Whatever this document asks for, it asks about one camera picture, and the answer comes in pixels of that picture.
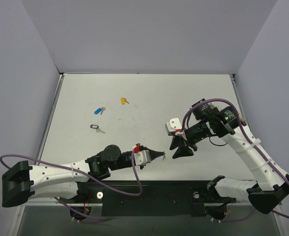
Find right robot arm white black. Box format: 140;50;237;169
165;98;289;214

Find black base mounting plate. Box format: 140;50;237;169
70;180;233;218

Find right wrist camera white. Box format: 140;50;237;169
165;118;186;139

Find blue tag key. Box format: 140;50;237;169
94;107;106;115

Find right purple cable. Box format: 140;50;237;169
182;97;289;223

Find black tag key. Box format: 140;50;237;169
90;124;105;133

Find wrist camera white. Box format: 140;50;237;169
165;118;186;139
133;146;151;166

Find yellow tag key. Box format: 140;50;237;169
121;97;129;105

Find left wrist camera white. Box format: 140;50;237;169
133;146;151;166

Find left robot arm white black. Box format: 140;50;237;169
2;145;165;208

